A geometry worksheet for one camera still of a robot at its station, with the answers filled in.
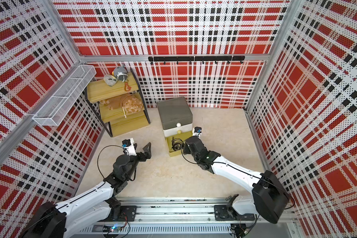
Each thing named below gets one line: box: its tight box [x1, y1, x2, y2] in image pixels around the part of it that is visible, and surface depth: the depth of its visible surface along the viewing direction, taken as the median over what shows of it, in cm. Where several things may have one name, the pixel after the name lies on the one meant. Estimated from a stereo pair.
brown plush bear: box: [100, 94, 144, 115], surface depth 91 cm
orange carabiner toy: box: [124, 82, 132, 92], surface depth 88 cm
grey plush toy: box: [114, 66, 128, 83], surface depth 88 cm
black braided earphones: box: [171, 138, 185, 152], surface depth 101 cm
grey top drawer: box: [156, 96, 193, 130], surface depth 92 cm
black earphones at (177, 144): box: [171, 136, 185, 150], surface depth 101 cm
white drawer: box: [162, 122, 193, 137], surface depth 95 cm
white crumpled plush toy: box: [103, 74, 118, 87], surface depth 86 cm
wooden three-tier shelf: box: [84, 67, 151, 138], surface depth 96 cm
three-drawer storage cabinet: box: [156, 96, 193, 157], surface depth 95 cm
